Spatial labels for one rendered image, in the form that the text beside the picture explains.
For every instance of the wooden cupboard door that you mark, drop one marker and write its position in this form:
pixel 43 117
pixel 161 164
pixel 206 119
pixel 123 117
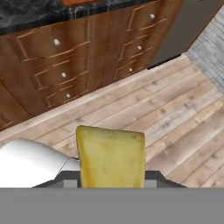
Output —
pixel 10 109

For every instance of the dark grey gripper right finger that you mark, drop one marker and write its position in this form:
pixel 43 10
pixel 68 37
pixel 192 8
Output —
pixel 154 176

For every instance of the large wooden drawer front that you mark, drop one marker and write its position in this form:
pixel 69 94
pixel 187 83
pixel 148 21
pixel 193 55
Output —
pixel 38 46
pixel 140 20

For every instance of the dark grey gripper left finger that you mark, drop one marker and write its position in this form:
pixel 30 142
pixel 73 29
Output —
pixel 67 176

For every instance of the white rounded object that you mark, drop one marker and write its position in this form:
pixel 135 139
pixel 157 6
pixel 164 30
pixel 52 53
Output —
pixel 27 164

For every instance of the round silver drawer knob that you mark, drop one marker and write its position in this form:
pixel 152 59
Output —
pixel 68 95
pixel 130 70
pixel 152 16
pixel 56 42
pixel 139 47
pixel 63 75

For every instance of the grey steel appliance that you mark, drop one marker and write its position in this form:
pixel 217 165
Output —
pixel 186 26

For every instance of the orange cutting board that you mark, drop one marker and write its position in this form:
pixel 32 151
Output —
pixel 80 2

